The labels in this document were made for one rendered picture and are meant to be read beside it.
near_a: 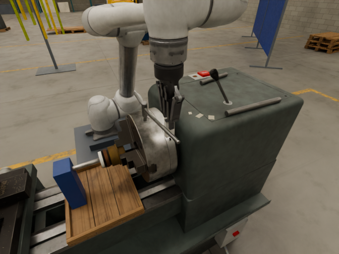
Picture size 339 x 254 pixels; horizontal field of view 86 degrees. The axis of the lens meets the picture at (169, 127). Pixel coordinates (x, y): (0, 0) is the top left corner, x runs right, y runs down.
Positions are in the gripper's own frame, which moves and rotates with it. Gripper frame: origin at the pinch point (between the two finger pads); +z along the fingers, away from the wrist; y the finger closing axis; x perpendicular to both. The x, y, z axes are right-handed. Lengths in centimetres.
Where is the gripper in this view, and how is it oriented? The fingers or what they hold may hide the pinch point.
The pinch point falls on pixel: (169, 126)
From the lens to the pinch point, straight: 57.5
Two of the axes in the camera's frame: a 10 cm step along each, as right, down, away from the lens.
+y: 4.5, 5.3, -7.2
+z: 0.1, 8.0, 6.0
